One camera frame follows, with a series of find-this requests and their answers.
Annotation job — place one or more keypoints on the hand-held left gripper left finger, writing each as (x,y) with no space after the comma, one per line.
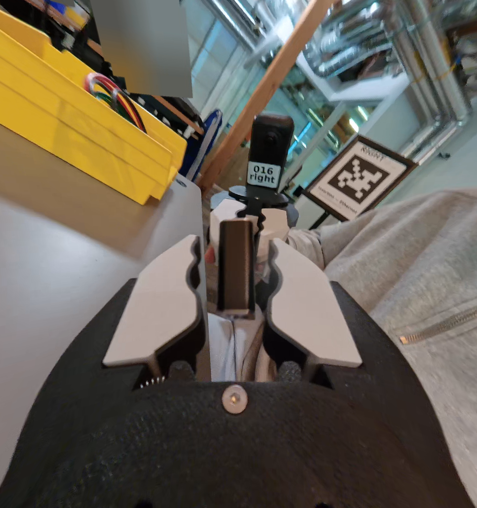
(159,301)

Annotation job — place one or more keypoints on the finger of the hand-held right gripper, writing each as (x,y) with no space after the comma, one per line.
(276,224)
(224,210)

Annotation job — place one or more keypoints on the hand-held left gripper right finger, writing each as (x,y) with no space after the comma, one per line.
(314,313)

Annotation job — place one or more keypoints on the black ethernet adapter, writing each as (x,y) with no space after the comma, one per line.
(236,270)

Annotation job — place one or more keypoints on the blue curved object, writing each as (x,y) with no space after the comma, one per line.
(206,139)

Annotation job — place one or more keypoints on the light striped pants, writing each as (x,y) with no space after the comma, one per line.
(222,349)

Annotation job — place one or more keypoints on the framed marker sign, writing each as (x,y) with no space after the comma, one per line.
(361,178)

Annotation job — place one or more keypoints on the wooden beam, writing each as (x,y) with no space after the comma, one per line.
(262,91)

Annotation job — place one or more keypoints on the grey hoodie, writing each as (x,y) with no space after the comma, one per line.
(421,277)

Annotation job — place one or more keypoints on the stack of yellow plastic bins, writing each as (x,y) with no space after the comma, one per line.
(64,119)

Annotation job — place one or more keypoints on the silver ventilation ducts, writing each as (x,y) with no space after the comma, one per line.
(421,59)

